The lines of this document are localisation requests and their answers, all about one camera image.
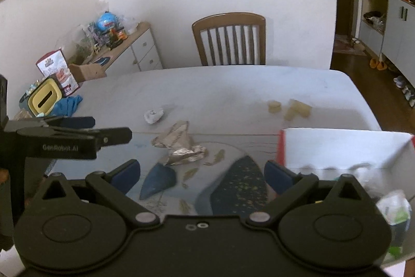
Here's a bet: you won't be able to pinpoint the brown wooden chair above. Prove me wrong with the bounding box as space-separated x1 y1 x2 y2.
191 12 266 66

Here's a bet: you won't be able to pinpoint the white low drawer cabinet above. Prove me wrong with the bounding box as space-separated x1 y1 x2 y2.
85 22 163 77

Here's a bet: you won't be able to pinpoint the red white cardboard box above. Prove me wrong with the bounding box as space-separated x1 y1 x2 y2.
276 128 415 265

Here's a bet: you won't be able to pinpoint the small cardboard box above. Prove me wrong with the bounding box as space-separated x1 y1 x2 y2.
69 63 106 83

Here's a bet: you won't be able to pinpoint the white green plastic bag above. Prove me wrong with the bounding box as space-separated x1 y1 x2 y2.
376 190 412 259

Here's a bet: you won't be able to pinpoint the yellow lid trash bin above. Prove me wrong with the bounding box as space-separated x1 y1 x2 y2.
27 75 63 116

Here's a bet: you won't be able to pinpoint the silver foil bag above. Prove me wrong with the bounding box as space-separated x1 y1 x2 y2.
151 120 208 167

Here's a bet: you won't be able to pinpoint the yellow slippers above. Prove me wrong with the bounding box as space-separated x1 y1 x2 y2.
369 58 388 71

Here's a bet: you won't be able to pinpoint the blue globe toy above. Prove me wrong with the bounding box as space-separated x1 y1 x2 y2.
96 11 119 34

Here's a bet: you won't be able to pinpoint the red white snack bag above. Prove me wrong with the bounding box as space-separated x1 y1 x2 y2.
36 49 79 97

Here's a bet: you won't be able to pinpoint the beige wooden blocks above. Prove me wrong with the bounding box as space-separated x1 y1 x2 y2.
267 99 312 121

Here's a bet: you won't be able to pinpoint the white crumpled tissue with ring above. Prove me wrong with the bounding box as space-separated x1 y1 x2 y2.
143 107 164 125

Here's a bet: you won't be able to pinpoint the white wardrobe cabinet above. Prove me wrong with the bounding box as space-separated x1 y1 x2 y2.
358 0 414 84

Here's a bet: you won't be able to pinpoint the blue cloth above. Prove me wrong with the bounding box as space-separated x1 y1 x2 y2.
49 95 83 117

